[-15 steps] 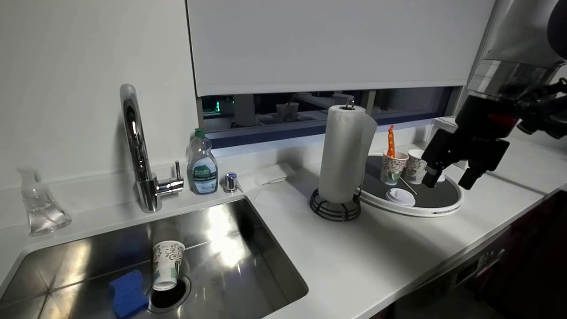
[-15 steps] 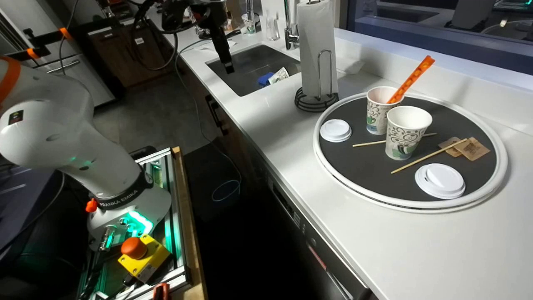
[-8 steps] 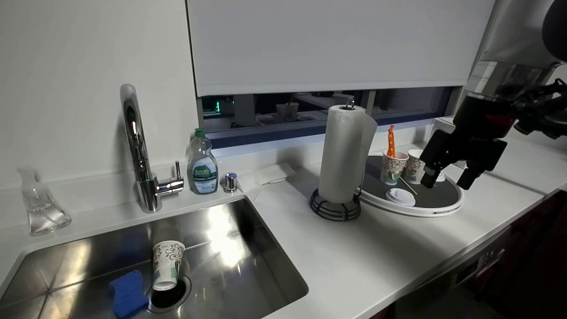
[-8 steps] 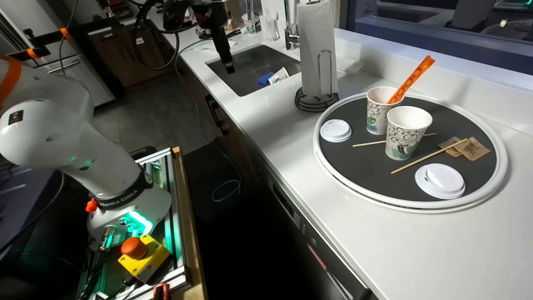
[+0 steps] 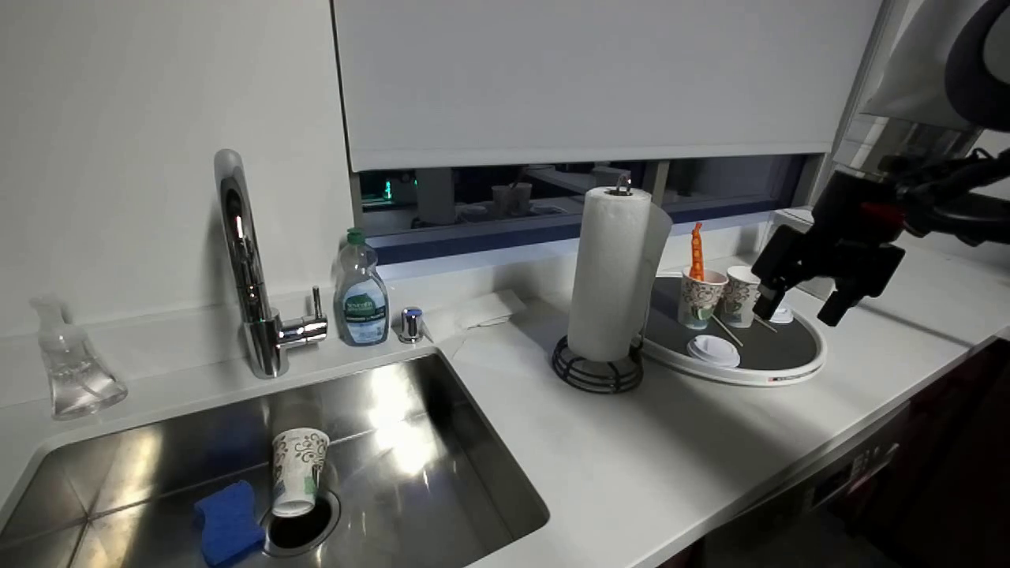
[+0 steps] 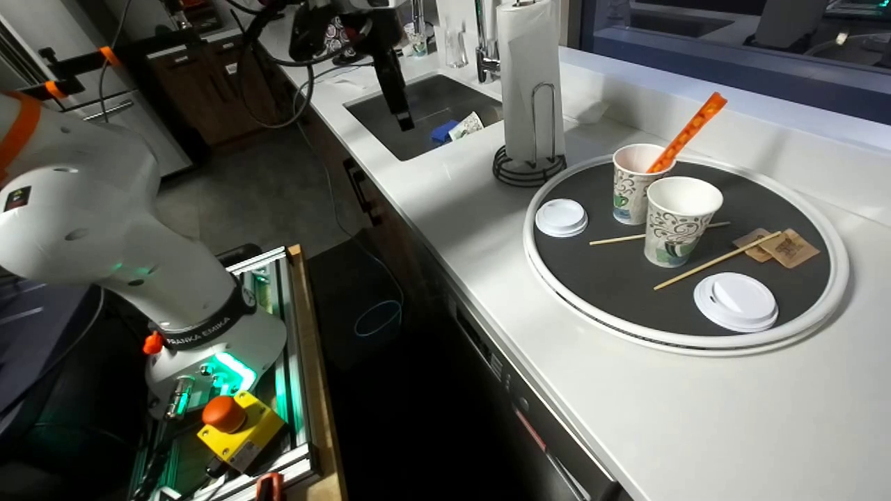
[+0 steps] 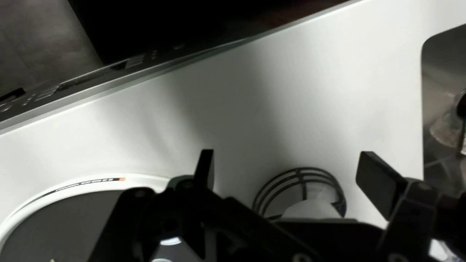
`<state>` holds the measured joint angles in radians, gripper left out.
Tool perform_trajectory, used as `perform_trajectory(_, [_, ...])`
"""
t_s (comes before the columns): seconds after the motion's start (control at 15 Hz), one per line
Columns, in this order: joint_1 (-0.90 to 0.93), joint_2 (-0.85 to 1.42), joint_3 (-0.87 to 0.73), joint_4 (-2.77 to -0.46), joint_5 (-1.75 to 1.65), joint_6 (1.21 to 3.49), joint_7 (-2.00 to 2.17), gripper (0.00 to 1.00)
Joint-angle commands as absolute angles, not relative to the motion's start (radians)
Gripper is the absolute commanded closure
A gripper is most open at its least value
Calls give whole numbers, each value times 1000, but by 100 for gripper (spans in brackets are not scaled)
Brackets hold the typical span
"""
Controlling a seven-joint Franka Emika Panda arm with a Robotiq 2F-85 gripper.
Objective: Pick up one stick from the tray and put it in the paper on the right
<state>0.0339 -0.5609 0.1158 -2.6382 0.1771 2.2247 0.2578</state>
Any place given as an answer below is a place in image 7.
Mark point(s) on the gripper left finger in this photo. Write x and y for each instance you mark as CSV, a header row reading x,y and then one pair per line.
x,y
182,214

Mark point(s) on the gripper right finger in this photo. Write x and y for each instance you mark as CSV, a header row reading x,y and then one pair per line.
x,y
407,203

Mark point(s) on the round dark plate white rim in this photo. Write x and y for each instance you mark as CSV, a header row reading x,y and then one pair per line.
x,y
62,218

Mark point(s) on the stainless steel sink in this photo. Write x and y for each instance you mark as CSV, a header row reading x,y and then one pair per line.
x,y
440,72

